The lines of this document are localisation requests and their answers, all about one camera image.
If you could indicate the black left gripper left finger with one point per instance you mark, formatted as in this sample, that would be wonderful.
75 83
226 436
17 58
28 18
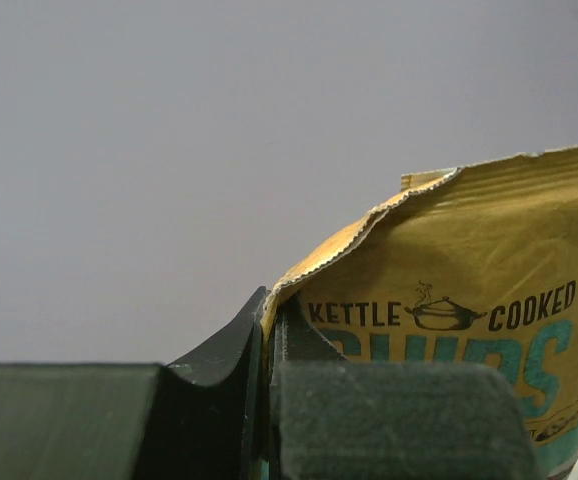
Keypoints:
194 418

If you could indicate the gold teal kettle chips bag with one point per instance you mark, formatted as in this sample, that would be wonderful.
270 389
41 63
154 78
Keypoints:
477 264

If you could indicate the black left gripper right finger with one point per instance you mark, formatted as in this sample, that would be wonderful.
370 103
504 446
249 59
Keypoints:
331 418

